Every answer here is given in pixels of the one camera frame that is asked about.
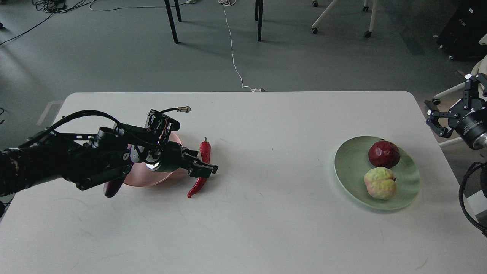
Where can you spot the black equipment case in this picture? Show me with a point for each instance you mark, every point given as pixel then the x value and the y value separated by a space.
pixel 460 38

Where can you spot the purple eggplant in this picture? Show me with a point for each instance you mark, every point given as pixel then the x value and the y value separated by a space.
pixel 112 187

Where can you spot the black table legs left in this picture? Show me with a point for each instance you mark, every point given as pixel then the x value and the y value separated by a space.
pixel 171 19

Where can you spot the black table legs right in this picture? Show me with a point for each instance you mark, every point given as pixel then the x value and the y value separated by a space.
pixel 259 18

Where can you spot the red chili pepper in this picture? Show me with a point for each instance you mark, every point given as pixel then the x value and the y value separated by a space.
pixel 205 152

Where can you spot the white rolling chair base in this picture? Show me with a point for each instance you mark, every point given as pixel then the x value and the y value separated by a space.
pixel 367 6

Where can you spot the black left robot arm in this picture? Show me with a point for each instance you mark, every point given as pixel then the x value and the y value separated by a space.
pixel 106 157

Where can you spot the black table legs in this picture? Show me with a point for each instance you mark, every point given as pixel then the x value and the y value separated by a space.
pixel 171 19
pixel 259 18

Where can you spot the yellow green lumpy fruit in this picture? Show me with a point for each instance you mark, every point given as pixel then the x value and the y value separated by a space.
pixel 380 183

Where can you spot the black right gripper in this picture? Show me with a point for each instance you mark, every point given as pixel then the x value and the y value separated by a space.
pixel 472 127

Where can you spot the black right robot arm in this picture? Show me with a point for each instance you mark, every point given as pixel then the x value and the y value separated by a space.
pixel 472 191

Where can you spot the pink plate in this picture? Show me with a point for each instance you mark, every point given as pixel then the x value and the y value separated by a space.
pixel 141 176

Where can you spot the green plate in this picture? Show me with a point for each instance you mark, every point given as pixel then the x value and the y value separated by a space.
pixel 351 163

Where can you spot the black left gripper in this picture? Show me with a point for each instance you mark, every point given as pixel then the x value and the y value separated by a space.
pixel 175 156

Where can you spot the dark red pomegranate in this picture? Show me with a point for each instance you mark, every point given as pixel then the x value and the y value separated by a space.
pixel 384 154

